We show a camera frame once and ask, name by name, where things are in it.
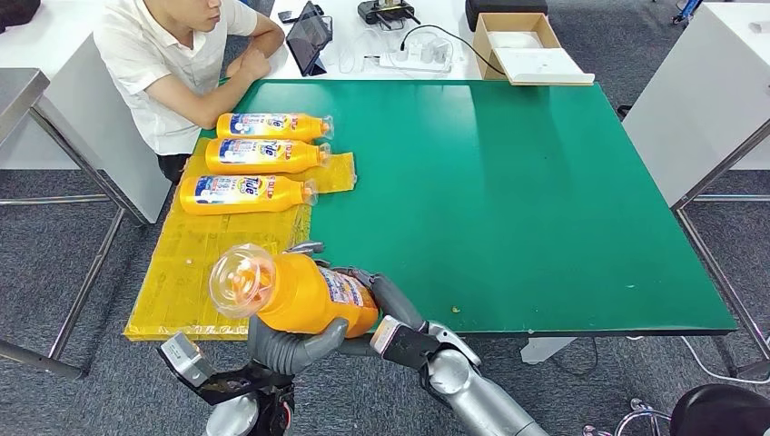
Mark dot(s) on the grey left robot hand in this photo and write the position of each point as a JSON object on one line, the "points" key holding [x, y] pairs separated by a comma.
{"points": [[283, 352]]}

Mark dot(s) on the person's right hand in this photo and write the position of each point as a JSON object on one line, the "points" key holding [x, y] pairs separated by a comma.
{"points": [[255, 63]]}

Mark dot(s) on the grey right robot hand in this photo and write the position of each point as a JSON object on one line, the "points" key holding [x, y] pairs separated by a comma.
{"points": [[391, 298]]}

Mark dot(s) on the orange plastic bottle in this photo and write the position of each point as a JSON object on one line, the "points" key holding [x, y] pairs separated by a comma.
{"points": [[295, 295], [240, 201], [264, 162], [301, 127]]}

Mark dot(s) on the person's right forearm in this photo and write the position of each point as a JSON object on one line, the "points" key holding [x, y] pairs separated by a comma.
{"points": [[204, 102]]}

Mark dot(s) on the person's left forearm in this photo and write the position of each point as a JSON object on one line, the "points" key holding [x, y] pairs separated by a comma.
{"points": [[264, 42]]}

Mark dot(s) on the black phone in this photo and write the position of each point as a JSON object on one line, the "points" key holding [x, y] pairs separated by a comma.
{"points": [[286, 15]]}

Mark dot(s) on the black tablet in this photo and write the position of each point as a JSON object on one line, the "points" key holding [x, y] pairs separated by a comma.
{"points": [[307, 37]]}

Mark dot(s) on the person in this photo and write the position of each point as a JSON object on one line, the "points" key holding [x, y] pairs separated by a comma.
{"points": [[162, 60]]}

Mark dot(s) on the yellow taped cardboard sheet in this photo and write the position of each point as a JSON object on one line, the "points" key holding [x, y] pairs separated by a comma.
{"points": [[180, 271]]}

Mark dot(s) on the black remote controller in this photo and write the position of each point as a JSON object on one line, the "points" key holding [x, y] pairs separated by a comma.
{"points": [[385, 11]]}

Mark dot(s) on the white power strip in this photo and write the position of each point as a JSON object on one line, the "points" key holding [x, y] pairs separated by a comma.
{"points": [[412, 64]]}

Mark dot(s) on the white table foot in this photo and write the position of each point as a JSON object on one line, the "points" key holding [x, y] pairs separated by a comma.
{"points": [[546, 350]]}

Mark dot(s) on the green table mat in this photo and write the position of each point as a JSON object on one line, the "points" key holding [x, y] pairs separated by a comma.
{"points": [[541, 210]]}

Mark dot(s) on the white power adapter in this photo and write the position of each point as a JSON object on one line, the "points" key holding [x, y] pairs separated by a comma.
{"points": [[435, 52]]}

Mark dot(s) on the white desk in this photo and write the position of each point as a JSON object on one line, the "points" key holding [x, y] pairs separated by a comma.
{"points": [[692, 102], [451, 17], [72, 132]]}

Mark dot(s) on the brown cardboard box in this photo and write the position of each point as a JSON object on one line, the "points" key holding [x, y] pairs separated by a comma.
{"points": [[482, 53]]}

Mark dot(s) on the steel table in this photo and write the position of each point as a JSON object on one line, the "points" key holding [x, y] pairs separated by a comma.
{"points": [[15, 90]]}

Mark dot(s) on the black bag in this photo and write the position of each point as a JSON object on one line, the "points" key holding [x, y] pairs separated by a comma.
{"points": [[18, 9]]}

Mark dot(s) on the black case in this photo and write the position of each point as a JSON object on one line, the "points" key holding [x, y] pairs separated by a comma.
{"points": [[505, 9]]}

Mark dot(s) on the chrome chair base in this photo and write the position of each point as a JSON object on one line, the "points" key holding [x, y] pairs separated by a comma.
{"points": [[637, 409]]}

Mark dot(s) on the white box lid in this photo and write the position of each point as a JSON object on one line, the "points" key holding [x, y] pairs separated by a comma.
{"points": [[540, 66]]}

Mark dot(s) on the black chair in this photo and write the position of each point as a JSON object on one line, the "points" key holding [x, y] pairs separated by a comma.
{"points": [[719, 412]]}

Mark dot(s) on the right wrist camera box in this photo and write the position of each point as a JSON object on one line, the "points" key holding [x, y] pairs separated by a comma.
{"points": [[403, 343]]}

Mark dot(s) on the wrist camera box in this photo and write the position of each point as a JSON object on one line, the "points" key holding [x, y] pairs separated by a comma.
{"points": [[403, 343], [186, 358]]}

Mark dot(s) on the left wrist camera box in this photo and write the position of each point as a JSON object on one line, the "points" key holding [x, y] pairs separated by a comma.
{"points": [[186, 358]]}

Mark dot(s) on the steel table frame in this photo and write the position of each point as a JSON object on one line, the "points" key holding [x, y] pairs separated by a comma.
{"points": [[719, 165]]}

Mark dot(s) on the blue metal frame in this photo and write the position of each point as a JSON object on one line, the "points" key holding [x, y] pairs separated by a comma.
{"points": [[687, 9]]}

